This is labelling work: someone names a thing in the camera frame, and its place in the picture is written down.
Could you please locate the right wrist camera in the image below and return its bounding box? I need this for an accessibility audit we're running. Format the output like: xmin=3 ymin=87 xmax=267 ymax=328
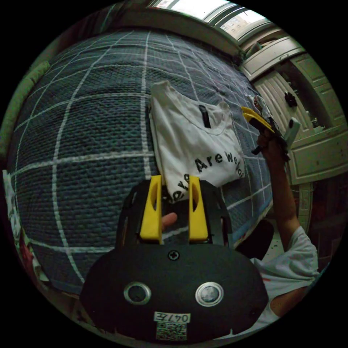
xmin=282 ymin=117 xmax=302 ymax=150

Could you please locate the bed with blue checked quilt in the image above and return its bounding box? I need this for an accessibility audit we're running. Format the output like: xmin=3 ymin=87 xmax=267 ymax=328
xmin=6 ymin=29 xmax=273 ymax=289

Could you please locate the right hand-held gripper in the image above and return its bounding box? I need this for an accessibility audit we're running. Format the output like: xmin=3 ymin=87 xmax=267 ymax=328
xmin=241 ymin=106 xmax=292 ymax=162

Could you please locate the person's right hand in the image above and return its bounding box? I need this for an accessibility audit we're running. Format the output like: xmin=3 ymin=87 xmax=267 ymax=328
xmin=256 ymin=133 xmax=289 ymax=171

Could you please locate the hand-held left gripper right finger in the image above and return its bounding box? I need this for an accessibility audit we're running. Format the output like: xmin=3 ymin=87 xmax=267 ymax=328
xmin=188 ymin=175 xmax=210 ymax=243

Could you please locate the cream panelled cupboard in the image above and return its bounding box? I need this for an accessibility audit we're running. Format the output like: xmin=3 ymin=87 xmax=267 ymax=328
xmin=239 ymin=35 xmax=348 ymax=186

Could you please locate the person's left hand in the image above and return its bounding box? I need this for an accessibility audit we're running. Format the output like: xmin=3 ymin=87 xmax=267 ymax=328
xmin=162 ymin=212 xmax=178 ymax=232

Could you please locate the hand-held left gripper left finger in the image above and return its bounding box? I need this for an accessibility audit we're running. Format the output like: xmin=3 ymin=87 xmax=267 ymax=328
xmin=140 ymin=175 xmax=163 ymax=244

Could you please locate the window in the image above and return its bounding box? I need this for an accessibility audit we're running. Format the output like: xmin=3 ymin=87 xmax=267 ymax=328
xmin=145 ymin=0 xmax=274 ymax=41

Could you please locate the white printed short sleeve shirt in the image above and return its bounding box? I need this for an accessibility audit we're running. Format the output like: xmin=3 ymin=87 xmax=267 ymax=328
xmin=149 ymin=80 xmax=245 ymax=203

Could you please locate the person's right forearm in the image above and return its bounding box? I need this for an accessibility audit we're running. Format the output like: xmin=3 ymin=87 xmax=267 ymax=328
xmin=267 ymin=162 xmax=303 ymax=247

